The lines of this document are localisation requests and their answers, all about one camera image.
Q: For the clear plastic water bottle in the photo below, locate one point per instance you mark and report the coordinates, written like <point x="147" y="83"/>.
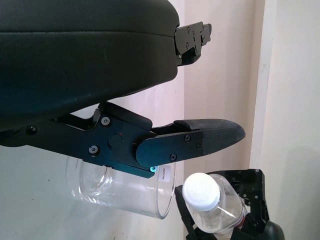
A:
<point x="212" y="202"/>

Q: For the clear glass cup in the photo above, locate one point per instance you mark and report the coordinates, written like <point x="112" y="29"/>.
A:
<point x="125" y="195"/>

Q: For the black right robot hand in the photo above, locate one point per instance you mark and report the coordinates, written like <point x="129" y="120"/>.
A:
<point x="257" y="200"/>

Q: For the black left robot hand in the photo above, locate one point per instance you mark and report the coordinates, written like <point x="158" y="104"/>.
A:
<point x="75" y="62"/>

